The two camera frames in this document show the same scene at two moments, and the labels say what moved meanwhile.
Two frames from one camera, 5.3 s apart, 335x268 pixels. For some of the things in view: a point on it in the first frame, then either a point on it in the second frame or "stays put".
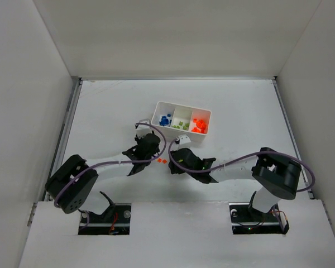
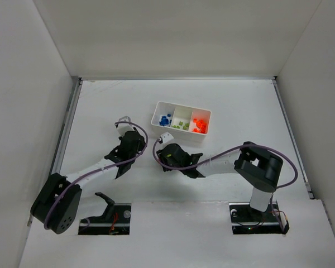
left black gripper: (141, 152) to (131, 138)
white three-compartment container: (176, 120) stays put
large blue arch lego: (164, 121) stays put
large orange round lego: (201, 124) stays put
